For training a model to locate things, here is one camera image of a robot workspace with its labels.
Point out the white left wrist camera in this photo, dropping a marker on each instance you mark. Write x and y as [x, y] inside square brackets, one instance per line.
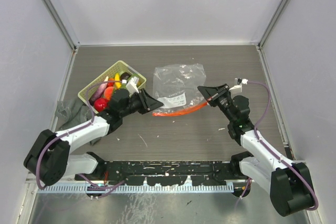
[130, 87]

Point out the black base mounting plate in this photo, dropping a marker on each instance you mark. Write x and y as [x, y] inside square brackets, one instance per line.
[137, 173]

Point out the green toy lettuce leaf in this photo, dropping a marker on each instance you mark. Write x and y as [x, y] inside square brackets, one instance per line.
[136, 79]

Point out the orange toy fruit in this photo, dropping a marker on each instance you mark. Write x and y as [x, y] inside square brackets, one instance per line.
[108, 93]

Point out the slotted cable duct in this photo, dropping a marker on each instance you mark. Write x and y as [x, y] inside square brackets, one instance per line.
[73, 188]

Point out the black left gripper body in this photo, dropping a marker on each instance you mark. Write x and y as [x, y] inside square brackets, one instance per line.
[136, 103]

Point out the yellow toy banana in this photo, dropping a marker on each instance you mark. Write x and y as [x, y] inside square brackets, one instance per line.
[117, 81]

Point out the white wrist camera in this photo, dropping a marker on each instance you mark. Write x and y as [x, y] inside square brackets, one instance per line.
[130, 87]
[238, 85]

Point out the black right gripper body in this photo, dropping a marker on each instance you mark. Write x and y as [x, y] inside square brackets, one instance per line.
[222, 100]

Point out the dark purple toy food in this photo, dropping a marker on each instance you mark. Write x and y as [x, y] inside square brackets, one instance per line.
[125, 76]

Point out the aluminium frame rail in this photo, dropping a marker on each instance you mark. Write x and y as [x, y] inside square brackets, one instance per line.
[275, 105]

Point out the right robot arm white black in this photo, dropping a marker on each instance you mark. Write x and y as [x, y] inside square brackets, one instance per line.
[288, 184]

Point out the clear zip bag orange zipper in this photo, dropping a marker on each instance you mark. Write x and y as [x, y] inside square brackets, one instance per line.
[176, 87]

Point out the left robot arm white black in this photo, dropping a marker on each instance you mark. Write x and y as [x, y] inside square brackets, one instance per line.
[51, 157]

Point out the red toy apple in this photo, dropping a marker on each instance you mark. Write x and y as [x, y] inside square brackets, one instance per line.
[100, 104]

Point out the purple toy eggplant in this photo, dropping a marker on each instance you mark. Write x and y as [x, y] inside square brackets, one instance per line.
[98, 93]

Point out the grey cloth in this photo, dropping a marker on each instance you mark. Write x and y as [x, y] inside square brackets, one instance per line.
[71, 113]

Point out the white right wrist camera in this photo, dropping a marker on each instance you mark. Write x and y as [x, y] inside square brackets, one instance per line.
[238, 85]

